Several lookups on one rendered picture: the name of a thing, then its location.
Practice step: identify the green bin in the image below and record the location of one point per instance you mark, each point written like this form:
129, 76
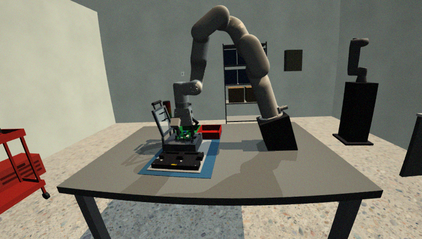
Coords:
187, 128

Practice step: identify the green circuit board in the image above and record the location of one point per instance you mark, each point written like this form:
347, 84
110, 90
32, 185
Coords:
185, 134

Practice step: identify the red bin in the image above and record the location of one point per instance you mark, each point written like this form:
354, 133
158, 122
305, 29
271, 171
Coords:
210, 131

